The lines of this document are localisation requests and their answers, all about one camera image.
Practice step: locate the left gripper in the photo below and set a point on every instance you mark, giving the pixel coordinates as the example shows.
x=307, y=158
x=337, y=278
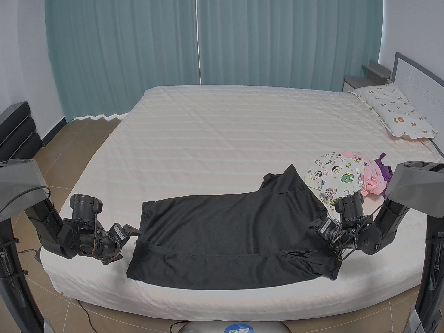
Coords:
x=107, y=243

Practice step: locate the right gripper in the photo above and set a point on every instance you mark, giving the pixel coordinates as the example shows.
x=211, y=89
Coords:
x=330, y=231

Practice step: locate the black T-shirt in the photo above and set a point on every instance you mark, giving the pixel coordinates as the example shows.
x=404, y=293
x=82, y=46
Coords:
x=222, y=234

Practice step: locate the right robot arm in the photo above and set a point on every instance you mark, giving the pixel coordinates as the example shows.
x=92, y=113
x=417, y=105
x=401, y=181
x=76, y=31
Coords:
x=390, y=217

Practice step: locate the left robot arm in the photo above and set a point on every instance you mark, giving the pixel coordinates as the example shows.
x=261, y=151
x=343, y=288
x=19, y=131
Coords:
x=45, y=222

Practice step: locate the white printed pyjama top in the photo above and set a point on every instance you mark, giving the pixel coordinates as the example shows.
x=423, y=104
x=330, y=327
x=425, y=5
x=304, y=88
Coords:
x=333, y=173

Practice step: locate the pink garment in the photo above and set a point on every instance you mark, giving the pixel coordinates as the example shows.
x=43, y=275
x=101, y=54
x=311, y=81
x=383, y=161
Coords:
x=373, y=179

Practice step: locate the purple garment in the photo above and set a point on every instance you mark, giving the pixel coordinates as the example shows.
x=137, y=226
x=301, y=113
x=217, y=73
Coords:
x=385, y=175

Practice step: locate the bed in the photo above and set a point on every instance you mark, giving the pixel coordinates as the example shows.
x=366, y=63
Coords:
x=225, y=144

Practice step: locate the white printed pillow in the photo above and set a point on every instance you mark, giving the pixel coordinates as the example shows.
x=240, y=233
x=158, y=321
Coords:
x=399, y=111

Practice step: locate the grey bedside table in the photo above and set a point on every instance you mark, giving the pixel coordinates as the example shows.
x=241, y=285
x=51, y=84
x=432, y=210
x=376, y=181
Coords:
x=364, y=81

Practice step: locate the black chest of drawers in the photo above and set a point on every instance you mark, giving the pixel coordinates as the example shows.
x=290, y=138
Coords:
x=17, y=127

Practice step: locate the blue-green curtain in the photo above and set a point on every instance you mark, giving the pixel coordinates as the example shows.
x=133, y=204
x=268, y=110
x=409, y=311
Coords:
x=121, y=47
x=284, y=36

